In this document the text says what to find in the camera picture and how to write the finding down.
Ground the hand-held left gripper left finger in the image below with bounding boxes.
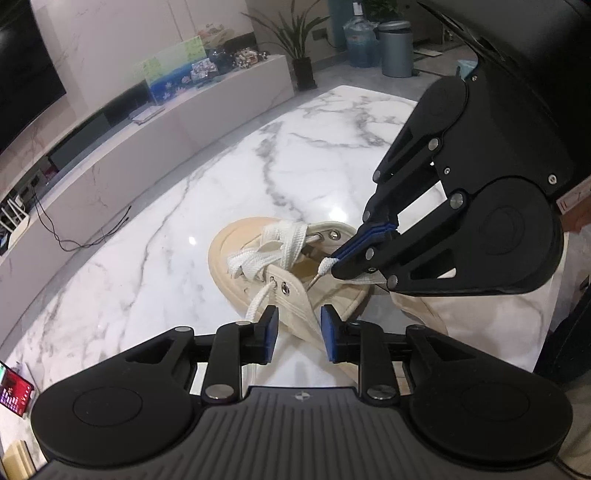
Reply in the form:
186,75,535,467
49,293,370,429
124,305,280,407

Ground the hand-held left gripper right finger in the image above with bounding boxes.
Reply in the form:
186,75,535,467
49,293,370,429
320,304,479,407

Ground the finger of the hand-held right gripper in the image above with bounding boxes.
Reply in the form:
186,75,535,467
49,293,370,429
331,191,465,295
334,124,440,260

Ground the beige canvas shoe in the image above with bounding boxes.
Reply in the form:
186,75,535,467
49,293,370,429
208,217,448,398

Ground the white shoelace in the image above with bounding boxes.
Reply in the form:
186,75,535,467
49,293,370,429
225,220,337,394

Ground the brown cardboard box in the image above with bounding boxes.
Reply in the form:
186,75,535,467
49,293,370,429
556,177,591,234

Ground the grey trash bin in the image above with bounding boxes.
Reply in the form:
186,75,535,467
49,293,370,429
376,20,415,79

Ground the blue water bottle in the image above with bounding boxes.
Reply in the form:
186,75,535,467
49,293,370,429
344,2,382,69

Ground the potted green plant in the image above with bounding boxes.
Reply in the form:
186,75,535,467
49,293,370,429
242,0,331,91

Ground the white marble tv console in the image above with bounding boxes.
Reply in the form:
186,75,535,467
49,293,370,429
0,53,296,301

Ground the toy figurine collection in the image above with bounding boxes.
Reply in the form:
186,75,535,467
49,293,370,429
189,45,274,85

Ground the painted picture board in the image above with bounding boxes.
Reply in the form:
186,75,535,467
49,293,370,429
133,34,206,105

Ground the smartphone with lit screen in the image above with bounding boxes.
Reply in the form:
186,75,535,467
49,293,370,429
0,362,36,419

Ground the white router with antennas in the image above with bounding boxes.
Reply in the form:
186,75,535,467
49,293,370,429
0,196,31,241

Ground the beige wooden block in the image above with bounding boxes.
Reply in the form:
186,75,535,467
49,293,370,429
2,440,37,480

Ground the black television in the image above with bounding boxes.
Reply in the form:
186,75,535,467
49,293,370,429
0,0,68,156

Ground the black floor cable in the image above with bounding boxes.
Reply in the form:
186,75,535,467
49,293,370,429
31,196,133,253

